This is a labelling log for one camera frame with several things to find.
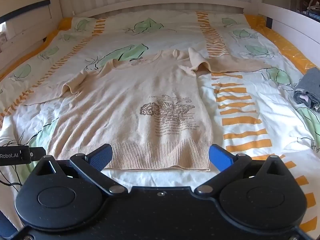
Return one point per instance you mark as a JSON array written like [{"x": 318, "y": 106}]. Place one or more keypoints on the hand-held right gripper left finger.
[{"x": 100, "y": 155}]

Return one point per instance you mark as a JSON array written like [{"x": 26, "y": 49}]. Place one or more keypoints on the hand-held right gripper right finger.
[{"x": 220, "y": 155}]

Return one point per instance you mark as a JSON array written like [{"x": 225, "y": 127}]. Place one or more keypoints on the beige butterfly print sweater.
[{"x": 150, "y": 92}]

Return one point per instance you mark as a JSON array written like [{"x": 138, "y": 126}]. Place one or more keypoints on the folded grey clothes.
[{"x": 310, "y": 85}]

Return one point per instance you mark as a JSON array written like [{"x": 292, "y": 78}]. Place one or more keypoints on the leaf print white blanket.
[{"x": 250, "y": 55}]

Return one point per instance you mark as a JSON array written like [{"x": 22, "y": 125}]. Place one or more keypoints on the yellow bed sheet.
[{"x": 287, "y": 45}]

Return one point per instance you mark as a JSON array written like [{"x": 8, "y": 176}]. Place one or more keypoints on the white wooden bed frame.
[{"x": 175, "y": 3}]

